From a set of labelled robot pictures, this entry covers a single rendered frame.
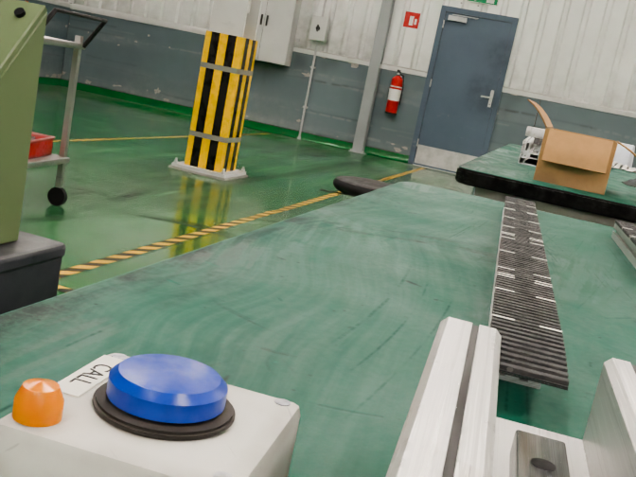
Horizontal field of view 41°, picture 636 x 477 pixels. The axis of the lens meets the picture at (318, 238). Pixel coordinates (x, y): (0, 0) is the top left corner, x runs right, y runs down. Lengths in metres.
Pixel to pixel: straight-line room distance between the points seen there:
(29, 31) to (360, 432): 0.40
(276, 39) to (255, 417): 11.50
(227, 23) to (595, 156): 4.64
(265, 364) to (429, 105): 10.94
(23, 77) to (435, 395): 0.48
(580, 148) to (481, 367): 2.17
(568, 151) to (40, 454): 2.27
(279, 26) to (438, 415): 11.54
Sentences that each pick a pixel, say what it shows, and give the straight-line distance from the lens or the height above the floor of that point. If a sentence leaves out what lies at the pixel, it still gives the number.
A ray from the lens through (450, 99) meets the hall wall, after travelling 11.39.
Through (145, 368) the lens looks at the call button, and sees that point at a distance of 0.29.
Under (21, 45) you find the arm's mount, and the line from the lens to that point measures 0.69.
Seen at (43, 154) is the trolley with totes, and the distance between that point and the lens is 4.58.
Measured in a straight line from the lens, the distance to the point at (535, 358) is 0.56.
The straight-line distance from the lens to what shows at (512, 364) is 0.54.
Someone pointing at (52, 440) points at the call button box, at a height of 0.84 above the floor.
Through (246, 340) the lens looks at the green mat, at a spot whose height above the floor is 0.78.
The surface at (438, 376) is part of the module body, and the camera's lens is 0.30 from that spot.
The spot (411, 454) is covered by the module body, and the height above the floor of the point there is 0.86.
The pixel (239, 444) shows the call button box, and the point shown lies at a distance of 0.28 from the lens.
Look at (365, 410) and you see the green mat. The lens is 0.49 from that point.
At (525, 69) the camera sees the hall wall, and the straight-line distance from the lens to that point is 11.34.
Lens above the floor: 0.96
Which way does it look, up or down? 11 degrees down
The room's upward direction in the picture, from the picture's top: 11 degrees clockwise
